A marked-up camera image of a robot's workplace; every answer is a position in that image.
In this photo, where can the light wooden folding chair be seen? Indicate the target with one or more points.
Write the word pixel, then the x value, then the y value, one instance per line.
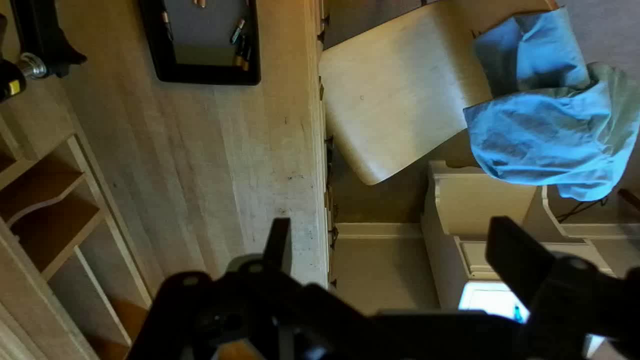
pixel 398 91

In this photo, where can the black framed picture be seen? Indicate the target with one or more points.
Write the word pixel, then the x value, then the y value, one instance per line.
pixel 202 41

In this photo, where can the wooden shelf unit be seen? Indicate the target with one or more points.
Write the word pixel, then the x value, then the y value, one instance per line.
pixel 69 285

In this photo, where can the light blue cloth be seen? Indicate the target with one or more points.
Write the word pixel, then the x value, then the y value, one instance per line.
pixel 555 118

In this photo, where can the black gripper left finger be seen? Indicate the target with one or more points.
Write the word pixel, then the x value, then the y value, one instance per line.
pixel 278 246

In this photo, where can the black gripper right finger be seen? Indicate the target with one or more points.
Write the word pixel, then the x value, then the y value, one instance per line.
pixel 521 262

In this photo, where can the white nightstand with drawer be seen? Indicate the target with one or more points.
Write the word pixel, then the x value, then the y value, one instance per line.
pixel 460 200

